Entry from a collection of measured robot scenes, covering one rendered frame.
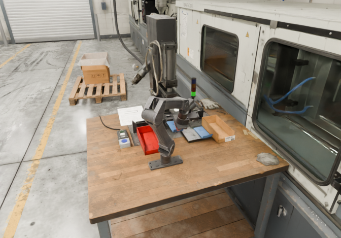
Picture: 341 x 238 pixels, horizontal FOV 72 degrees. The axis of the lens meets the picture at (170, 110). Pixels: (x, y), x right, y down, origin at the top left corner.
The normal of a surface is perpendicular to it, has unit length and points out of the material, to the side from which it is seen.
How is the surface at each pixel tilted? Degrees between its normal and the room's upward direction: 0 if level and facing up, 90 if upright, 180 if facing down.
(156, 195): 0
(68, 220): 0
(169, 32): 90
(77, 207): 0
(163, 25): 90
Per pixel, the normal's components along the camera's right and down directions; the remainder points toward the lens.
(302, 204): -0.54, -0.67
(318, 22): -0.97, 0.13
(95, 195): -0.01, -0.89
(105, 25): 0.26, 0.44
